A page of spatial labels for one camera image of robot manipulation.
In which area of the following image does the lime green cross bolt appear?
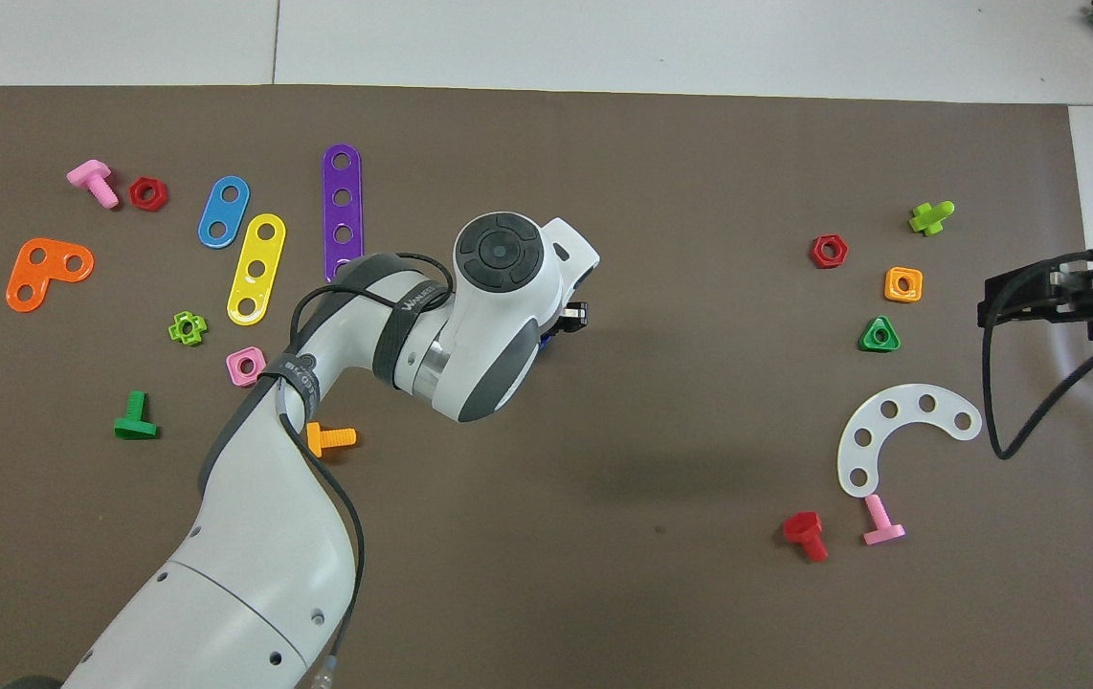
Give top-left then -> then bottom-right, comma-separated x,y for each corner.
908,200 -> 956,237

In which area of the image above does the orange square nut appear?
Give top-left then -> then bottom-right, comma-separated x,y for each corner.
883,266 -> 924,303

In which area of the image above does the green triangular nut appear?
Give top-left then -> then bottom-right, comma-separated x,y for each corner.
859,315 -> 902,353

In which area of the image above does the white curved five-hole plate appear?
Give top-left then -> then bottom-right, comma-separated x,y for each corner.
836,384 -> 984,500

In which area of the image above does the purple four-hole strip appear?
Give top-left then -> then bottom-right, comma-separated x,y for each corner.
322,144 -> 366,284

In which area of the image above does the pink toy bolt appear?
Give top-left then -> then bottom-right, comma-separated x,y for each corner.
65,159 -> 122,211
861,493 -> 907,547

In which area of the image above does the orange toy bolt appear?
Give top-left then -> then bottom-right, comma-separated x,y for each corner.
305,422 -> 358,459

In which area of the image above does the brown table mat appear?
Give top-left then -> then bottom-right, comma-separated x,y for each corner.
0,85 -> 1093,689

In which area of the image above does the red hexagonal toy bolt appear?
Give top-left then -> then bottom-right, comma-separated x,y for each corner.
782,511 -> 830,564

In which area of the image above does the yellow three-hole strip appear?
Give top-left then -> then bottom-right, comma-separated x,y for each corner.
226,212 -> 287,327

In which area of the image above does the pink square nut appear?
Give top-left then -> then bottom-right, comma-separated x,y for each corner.
225,345 -> 271,388

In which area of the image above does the blue two-hole strip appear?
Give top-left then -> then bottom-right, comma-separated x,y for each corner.
197,175 -> 252,250

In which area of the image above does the green toy bolt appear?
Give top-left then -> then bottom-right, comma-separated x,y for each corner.
113,390 -> 161,441

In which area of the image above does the orange three-hole angle plate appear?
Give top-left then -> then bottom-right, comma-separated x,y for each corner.
5,237 -> 96,314

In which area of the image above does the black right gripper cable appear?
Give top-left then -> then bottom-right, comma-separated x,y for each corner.
981,249 -> 1093,462

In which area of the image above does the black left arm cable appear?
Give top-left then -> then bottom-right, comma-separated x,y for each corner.
274,252 -> 457,689

